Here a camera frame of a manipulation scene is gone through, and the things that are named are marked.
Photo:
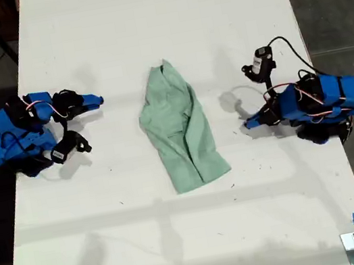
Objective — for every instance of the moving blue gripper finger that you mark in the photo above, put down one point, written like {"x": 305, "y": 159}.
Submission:
{"x": 258, "y": 124}
{"x": 87, "y": 109}

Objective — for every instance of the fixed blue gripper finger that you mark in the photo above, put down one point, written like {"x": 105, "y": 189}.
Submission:
{"x": 92, "y": 99}
{"x": 258, "y": 118}

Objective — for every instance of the pale green T-shirt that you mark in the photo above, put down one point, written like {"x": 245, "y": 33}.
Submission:
{"x": 178, "y": 122}

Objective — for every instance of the black camera stalk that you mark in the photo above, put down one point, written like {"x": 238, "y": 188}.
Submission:
{"x": 268, "y": 80}
{"x": 77, "y": 141}

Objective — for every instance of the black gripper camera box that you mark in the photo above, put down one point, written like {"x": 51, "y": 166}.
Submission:
{"x": 261, "y": 57}
{"x": 60, "y": 154}

